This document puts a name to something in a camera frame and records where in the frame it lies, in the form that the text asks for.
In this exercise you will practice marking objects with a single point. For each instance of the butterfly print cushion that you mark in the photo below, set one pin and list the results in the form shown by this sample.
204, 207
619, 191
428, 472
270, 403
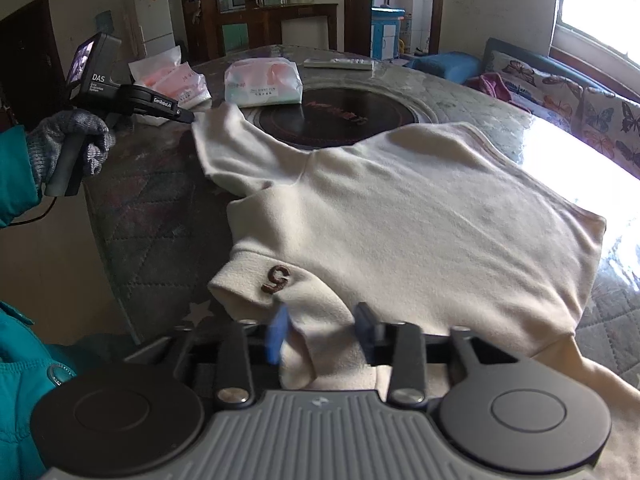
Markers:
612, 125
540, 90

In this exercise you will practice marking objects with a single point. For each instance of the person's left hand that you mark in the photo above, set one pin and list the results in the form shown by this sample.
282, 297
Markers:
75, 130

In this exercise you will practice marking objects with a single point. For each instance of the pink tissue pack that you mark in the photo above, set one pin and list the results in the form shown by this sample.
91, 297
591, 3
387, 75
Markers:
180, 85

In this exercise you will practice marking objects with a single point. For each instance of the window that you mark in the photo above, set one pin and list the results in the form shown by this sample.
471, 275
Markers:
600, 0

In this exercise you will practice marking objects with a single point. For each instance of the white remote control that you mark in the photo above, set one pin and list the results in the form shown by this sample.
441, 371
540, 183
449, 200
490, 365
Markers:
340, 63

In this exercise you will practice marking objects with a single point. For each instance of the dark wooden cabinet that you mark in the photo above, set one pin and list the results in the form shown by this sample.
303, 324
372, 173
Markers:
300, 25

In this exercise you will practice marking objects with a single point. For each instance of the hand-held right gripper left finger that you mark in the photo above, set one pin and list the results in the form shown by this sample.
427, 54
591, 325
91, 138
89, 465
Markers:
278, 335

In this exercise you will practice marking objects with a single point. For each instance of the white green tissue pack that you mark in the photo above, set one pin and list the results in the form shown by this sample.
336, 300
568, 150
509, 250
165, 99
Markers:
262, 80

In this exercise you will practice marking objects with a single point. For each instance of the blue cabinet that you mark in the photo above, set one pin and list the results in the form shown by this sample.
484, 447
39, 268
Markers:
387, 32

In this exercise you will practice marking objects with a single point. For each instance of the person's teal jacket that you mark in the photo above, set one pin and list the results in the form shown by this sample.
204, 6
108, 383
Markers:
30, 385

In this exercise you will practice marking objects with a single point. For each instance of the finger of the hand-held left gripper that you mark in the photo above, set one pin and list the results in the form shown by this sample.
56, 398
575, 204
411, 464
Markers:
181, 115

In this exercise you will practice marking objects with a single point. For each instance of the black round hotplate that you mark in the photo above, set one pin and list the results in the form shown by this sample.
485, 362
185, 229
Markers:
345, 110

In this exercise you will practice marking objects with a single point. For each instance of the white refrigerator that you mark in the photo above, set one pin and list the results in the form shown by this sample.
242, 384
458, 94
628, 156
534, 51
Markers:
150, 20

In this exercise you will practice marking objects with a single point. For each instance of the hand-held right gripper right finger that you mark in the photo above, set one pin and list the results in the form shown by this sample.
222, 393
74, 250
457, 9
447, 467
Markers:
369, 332

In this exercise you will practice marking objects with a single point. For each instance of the cream sweater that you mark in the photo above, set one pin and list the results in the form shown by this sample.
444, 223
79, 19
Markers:
410, 210

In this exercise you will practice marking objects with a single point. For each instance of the person's left forearm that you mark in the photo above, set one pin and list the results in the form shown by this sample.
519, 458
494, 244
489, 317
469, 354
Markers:
15, 175

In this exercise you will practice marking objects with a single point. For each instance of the blue sofa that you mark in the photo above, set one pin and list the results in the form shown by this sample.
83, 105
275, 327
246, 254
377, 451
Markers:
445, 62

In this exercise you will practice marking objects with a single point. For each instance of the pink cloth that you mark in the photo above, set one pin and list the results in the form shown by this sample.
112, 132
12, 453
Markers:
492, 87

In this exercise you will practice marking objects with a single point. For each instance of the dark wooden door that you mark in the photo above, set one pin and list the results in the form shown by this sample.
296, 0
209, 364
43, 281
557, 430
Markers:
27, 55

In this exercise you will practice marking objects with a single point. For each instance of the white plastic bag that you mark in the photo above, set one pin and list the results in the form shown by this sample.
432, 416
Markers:
152, 65

